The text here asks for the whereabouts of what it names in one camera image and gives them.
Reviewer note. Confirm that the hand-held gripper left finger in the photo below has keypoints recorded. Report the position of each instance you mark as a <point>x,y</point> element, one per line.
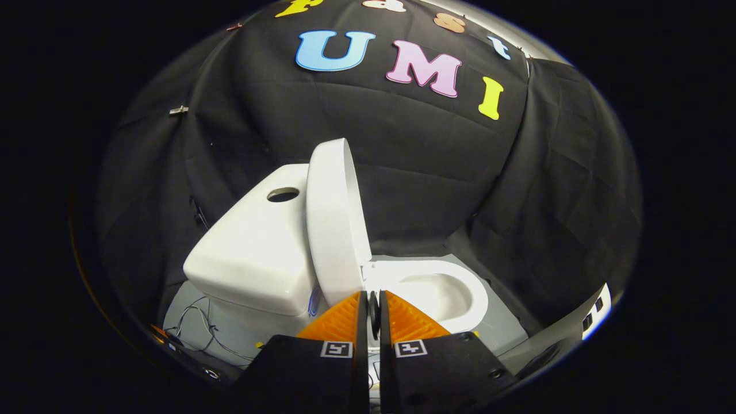
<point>361,356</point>

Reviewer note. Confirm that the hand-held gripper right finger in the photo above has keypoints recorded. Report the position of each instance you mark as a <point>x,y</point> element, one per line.
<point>386,368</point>

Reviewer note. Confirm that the white toilet lid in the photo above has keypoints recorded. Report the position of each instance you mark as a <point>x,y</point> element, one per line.
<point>333,230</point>

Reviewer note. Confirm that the white toilet seat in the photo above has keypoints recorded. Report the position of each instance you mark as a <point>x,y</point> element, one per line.
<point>478,299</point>

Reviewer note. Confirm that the white ceramic toilet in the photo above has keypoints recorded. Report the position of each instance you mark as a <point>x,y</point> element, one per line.
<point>253,253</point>

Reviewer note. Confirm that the white flat panel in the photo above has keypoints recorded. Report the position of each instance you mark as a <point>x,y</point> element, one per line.
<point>597,310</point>

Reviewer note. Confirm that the silver cloth clip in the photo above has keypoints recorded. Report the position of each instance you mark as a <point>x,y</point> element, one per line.
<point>179,110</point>

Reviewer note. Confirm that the reddish cloth clip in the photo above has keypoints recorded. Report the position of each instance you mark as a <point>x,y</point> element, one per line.
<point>234,26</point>

